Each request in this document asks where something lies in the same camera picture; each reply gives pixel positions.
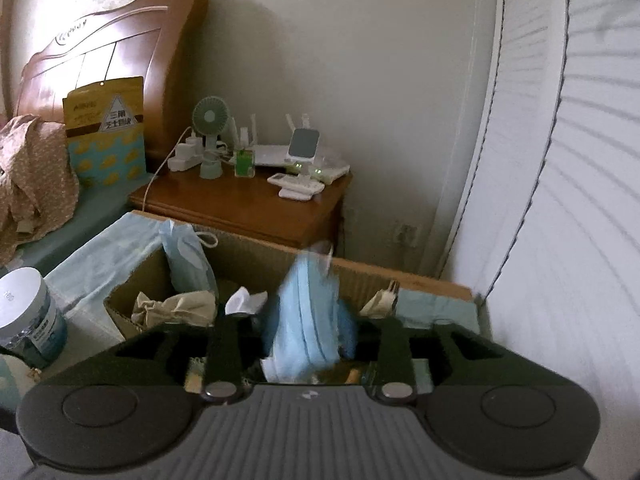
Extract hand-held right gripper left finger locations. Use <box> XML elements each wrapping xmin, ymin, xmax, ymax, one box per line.
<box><xmin>47</xmin><ymin>317</ymin><xmax>252</xmax><ymax>405</ymax></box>

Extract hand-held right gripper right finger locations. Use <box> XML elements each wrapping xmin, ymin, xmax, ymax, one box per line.
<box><xmin>374</xmin><ymin>317</ymin><xmax>566</xmax><ymax>405</ymax></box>

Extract cardboard box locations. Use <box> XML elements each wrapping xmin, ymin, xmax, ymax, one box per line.
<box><xmin>104</xmin><ymin>219</ymin><xmax>482</xmax><ymax>361</ymax></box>

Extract blue face mask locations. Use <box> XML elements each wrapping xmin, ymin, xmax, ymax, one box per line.
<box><xmin>159</xmin><ymin>219</ymin><xmax>220</xmax><ymax>294</ymax></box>
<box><xmin>261</xmin><ymin>242</ymin><xmax>359</xmax><ymax>385</ymax></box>

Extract white tissue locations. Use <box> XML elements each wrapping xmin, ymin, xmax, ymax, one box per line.
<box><xmin>224</xmin><ymin>287</ymin><xmax>270</xmax><ymax>317</ymax></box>

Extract beige crumpled cloth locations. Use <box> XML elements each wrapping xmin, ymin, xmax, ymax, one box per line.
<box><xmin>130</xmin><ymin>289</ymin><xmax>217</xmax><ymax>330</ymax></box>

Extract wooden nightstand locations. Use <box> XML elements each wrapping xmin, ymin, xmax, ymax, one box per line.
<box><xmin>129</xmin><ymin>171</ymin><xmax>354</xmax><ymax>257</ymax></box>

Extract light blue bed sheet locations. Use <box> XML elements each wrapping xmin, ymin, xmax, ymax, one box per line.
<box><xmin>46</xmin><ymin>211</ymin><xmax>167</xmax><ymax>327</ymax></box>

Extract white remote control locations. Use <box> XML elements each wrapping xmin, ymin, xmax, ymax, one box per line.
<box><xmin>266</xmin><ymin>172</ymin><xmax>327</xmax><ymax>201</ymax></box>

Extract green bottle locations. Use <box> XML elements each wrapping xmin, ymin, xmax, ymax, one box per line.
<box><xmin>234</xmin><ymin>147</ymin><xmax>257</xmax><ymax>179</ymax></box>

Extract white box with green light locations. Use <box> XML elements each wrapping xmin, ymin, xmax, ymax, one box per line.
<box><xmin>312</xmin><ymin>152</ymin><xmax>351</xmax><ymax>185</ymax></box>

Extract teal mattress cover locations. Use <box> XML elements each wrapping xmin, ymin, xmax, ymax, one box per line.
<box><xmin>0</xmin><ymin>172</ymin><xmax>154</xmax><ymax>274</ymax></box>

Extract white power strip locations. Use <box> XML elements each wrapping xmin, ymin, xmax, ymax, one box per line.
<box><xmin>167</xmin><ymin>139</ymin><xmax>206</xmax><ymax>172</ymax></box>

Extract white router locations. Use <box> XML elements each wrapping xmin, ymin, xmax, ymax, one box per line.
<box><xmin>248</xmin><ymin>112</ymin><xmax>312</xmax><ymax>168</ymax></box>

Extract clear jar with white lid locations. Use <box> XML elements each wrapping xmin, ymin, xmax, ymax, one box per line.
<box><xmin>0</xmin><ymin>267</ymin><xmax>69</xmax><ymax>370</ymax></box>

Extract small green desk fan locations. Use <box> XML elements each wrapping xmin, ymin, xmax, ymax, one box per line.
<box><xmin>192</xmin><ymin>97</ymin><xmax>232</xmax><ymax>181</ymax></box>

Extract white louvered closet door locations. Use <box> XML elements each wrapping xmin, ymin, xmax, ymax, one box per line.
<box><xmin>439</xmin><ymin>0</ymin><xmax>640</xmax><ymax>480</ymax></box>

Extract yellow and blue packaging bag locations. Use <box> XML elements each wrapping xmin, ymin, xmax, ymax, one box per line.
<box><xmin>62</xmin><ymin>76</ymin><xmax>147</xmax><ymax>189</ymax></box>

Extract floral beige cloth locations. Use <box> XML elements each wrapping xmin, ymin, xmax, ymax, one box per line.
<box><xmin>0</xmin><ymin>114</ymin><xmax>81</xmax><ymax>267</ymax></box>

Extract wooden headboard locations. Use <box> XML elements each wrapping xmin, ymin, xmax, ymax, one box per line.
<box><xmin>12</xmin><ymin>0</ymin><xmax>209</xmax><ymax>177</ymax></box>

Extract white cable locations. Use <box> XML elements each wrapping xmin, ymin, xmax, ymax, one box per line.
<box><xmin>142</xmin><ymin>127</ymin><xmax>194</xmax><ymax>212</ymax></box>

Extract white camera with grey face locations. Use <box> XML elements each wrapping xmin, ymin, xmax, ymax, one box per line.
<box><xmin>287</xmin><ymin>127</ymin><xmax>322</xmax><ymax>177</ymax></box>

